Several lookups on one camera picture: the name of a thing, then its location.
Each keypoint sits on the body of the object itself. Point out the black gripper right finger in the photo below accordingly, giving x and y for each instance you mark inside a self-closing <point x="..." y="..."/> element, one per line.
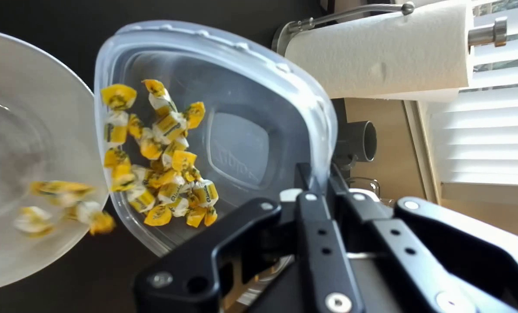
<point x="399" y="270"/>

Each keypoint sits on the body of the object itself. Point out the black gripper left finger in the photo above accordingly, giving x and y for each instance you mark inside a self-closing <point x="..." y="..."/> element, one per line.
<point x="329" y="282"/>

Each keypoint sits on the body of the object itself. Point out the clear plastic lunchbox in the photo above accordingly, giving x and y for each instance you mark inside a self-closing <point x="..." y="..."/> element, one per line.
<point x="265" y="115"/>

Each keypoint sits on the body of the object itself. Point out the white ceramic bowl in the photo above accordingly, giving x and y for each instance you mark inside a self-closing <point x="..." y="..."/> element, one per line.
<point x="48" y="133"/>

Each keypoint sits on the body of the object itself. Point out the white window blinds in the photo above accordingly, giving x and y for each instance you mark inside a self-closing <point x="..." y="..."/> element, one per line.
<point x="475" y="134"/>

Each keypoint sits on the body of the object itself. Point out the yellow wrapped candies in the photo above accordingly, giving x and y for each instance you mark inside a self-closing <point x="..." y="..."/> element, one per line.
<point x="152" y="164"/>

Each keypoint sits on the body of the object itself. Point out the white paper towel roll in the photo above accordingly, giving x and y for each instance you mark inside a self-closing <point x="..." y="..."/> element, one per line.
<point x="390" y="54"/>

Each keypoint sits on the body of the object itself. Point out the metal paper towel holder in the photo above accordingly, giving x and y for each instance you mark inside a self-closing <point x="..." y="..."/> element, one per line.
<point x="493" y="34"/>

